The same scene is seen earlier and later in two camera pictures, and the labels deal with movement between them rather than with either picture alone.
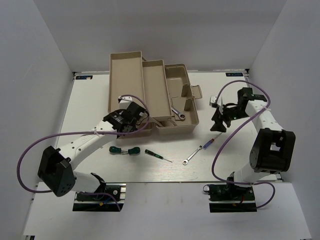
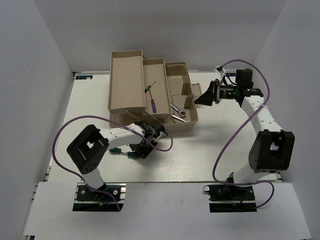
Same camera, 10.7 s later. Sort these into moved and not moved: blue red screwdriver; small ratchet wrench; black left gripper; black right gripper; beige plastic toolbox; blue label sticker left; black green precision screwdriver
Moved: black left gripper; black green precision screwdriver; small ratchet wrench; black right gripper; blue red screwdriver
Not moved: beige plastic toolbox; blue label sticker left
